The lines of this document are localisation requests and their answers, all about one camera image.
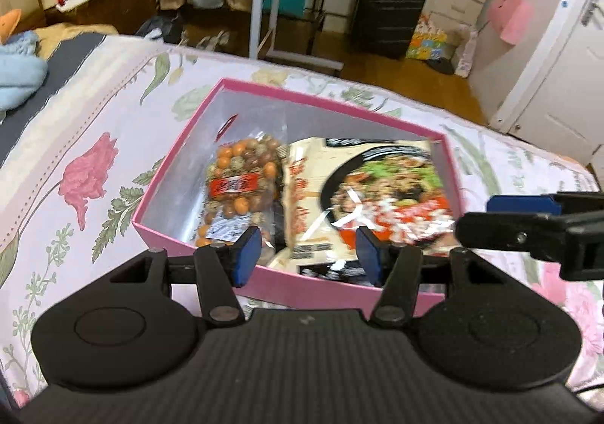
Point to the wooden nightstand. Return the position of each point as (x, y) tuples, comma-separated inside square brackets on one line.
[(122, 4)]

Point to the black shoes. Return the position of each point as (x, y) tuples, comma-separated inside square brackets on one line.
[(160, 27)]

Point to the orange beaked plush toy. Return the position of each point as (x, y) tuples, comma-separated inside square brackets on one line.
[(9, 25)]

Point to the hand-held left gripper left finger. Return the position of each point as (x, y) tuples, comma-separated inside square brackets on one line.
[(247, 256)]

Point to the light blue blanket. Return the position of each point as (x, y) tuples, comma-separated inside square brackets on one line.
[(19, 70)]

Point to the colourful gift bag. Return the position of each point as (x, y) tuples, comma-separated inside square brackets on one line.
[(429, 44)]

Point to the white paper bag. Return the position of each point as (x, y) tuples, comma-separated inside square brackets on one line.
[(466, 53)]

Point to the pink hanging bag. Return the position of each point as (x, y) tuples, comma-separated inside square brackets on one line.
[(509, 16)]

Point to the yellow cloth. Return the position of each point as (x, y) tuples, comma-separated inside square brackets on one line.
[(71, 34)]

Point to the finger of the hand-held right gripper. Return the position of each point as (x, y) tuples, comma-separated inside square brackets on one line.
[(519, 204), (519, 233)]

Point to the black suitcase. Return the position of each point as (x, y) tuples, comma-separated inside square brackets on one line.
[(389, 8)]

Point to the dark round floor dish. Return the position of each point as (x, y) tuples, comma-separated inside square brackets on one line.
[(443, 66)]

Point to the pink cardboard box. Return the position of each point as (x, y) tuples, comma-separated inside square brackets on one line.
[(306, 292)]

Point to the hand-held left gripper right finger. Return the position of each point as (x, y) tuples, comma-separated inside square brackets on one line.
[(368, 254)]

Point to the instant noodle packet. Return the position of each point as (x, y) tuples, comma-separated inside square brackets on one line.
[(377, 188)]

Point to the clear coated peanut bag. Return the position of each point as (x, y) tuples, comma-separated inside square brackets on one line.
[(240, 178)]

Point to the white sandals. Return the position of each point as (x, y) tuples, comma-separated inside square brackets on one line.
[(212, 41)]

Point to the white door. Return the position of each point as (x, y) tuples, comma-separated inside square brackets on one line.
[(557, 89)]

